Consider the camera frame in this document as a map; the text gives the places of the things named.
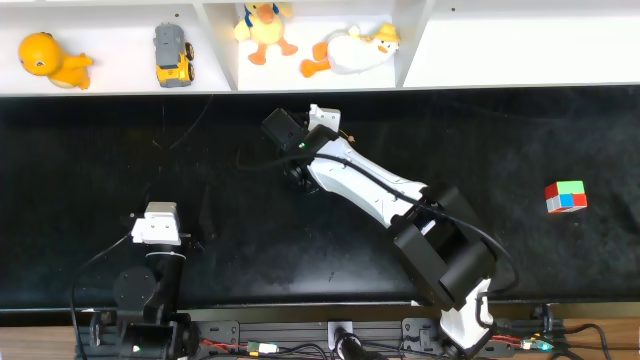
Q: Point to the yellow rubber duck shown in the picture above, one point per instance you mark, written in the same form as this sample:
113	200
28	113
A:
42	55

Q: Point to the grey and yellow toy truck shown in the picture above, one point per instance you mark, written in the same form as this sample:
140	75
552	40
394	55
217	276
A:
172	55

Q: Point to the white shelf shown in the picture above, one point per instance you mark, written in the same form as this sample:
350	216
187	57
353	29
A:
500	55

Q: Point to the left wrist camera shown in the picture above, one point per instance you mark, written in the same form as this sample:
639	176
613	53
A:
157	225

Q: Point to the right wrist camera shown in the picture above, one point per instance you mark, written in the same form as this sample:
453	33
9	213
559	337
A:
325	117

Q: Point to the white plush duck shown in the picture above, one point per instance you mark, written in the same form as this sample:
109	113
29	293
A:
352	52

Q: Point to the many-coloured puzzle cube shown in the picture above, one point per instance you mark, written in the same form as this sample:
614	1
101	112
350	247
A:
566	196

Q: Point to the mounting rail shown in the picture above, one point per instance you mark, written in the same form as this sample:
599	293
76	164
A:
300	335

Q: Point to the yellow plush duck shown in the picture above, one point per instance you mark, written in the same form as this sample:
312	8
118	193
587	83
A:
266	31

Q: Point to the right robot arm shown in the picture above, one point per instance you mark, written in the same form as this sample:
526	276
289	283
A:
360	185

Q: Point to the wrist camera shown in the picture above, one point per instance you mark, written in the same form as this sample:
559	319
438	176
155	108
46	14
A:
325	117
157	225

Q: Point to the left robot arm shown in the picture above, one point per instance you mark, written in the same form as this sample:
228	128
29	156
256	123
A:
150	300

